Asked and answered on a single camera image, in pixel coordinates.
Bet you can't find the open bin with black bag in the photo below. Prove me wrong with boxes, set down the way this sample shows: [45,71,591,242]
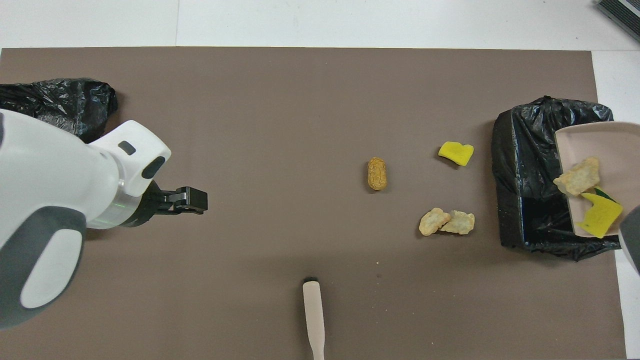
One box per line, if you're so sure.
[491,96,623,262]

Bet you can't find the brown table mat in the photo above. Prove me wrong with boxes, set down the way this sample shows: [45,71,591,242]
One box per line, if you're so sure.
[0,47,627,360]

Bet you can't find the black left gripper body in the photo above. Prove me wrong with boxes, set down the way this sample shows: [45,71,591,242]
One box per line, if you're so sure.
[122,180,177,228]

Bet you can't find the bag-covered bin with pink rim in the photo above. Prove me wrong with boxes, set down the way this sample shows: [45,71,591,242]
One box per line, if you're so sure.
[0,77,119,144]

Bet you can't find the beige plastic dustpan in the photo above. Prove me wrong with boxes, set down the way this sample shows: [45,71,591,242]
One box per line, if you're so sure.
[554,121,640,240]

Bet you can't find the orange-brown oval sponge piece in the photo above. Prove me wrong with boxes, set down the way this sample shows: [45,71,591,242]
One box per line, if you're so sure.
[367,157,388,191]

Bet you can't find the dark ribbed panel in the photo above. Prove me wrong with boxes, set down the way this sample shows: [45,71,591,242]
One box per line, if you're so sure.
[597,0,640,42]

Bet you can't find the beige hand brush black bristles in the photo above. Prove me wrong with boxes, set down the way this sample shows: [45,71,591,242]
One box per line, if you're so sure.
[302,276,326,360]

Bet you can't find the large beige sponge chunk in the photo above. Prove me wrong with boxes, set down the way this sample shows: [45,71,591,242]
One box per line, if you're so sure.
[553,156,601,197]

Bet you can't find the yellow rounded sponge piece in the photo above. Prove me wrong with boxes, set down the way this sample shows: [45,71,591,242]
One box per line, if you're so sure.
[438,141,475,167]

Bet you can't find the yellow notched sponge piece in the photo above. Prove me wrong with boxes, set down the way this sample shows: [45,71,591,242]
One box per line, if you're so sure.
[575,192,624,239]

